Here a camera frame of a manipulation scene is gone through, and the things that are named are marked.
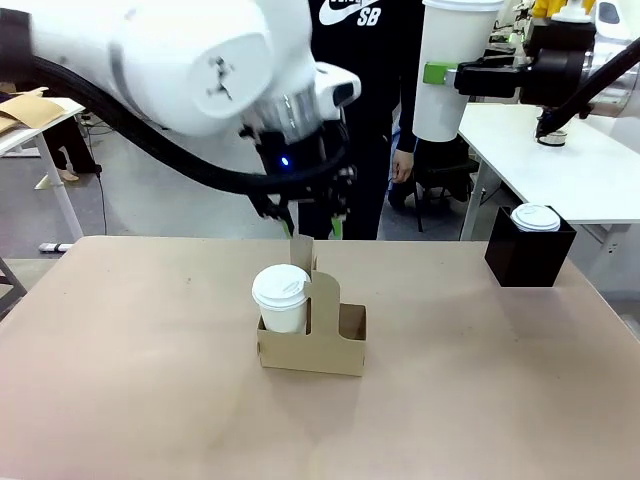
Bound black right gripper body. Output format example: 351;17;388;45
519;44;586;105

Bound black metal frame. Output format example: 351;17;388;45
0;257;29;321

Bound brown cardboard cup carrier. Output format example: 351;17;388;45
256;233;369;378

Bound white paper cup with lid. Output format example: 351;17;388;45
251;263;312;335

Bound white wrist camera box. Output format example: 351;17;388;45
314;62;363;123

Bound white lidded cup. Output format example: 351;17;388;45
509;202;562;234

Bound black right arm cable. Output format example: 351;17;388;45
534;37;640;139

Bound small metal cup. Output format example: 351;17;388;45
535;117;571;148

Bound black box cup holder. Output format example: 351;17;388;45
483;204;578;288

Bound tall white paper cup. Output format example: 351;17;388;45
411;0;505;143

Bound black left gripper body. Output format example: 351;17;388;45
249;124;357;219

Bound person's left forearm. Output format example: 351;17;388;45
396;84;419;154

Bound person's left hand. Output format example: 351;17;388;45
391;148;415;184

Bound thin black floor cable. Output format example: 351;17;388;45
94;169;109;226

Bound person in black sweatshirt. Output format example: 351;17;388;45
307;0;426;241

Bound black chair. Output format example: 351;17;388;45
387;137;481;234

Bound white table with single leg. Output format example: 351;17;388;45
0;97;86;241

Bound large white table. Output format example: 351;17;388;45
457;102;640;241

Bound background person's legs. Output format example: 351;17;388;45
47;117;104;184

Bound brown cardboard sheet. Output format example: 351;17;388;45
0;87;69;136

